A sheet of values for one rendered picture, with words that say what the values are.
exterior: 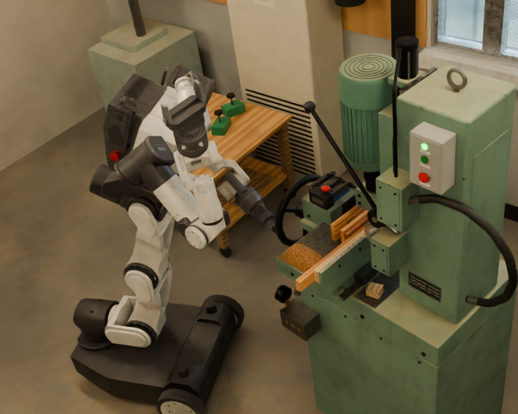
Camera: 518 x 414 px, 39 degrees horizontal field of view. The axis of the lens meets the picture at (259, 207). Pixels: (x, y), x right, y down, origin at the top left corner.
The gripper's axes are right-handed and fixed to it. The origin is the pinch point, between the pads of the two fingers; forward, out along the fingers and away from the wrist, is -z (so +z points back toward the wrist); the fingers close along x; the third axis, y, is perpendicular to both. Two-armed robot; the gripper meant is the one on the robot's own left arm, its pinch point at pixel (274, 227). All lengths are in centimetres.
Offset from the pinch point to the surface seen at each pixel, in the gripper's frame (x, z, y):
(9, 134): -151, 193, -91
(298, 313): 11.9, -30.7, -13.7
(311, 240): 27.7, -17.3, 7.4
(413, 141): 86, -25, 44
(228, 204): -100, 46, -14
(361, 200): 34.5, -20.0, 28.0
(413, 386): 24, -74, -1
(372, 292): 34, -44, 11
